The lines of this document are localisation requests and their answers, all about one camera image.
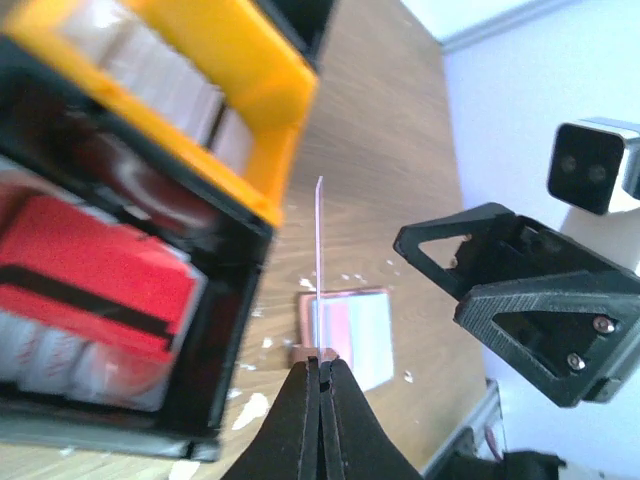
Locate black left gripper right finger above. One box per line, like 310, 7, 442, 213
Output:
318, 359, 421, 480

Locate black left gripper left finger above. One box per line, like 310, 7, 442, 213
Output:
224, 357, 320, 480

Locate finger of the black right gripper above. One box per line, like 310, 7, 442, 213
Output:
392, 202, 526, 304
454, 271, 639, 407

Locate black bin with red cards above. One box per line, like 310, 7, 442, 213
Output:
1, 34, 273, 463

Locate yellow bin with white cards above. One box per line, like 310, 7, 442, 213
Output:
1, 1, 318, 227

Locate stack of red-white cards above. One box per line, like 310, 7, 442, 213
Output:
1, 160, 204, 412

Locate stack of white cards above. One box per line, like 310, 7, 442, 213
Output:
61, 1, 254, 175

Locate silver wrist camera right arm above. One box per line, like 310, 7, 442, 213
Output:
547, 117, 639, 216

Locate aluminium front rail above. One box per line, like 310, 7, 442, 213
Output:
422, 379, 506, 479

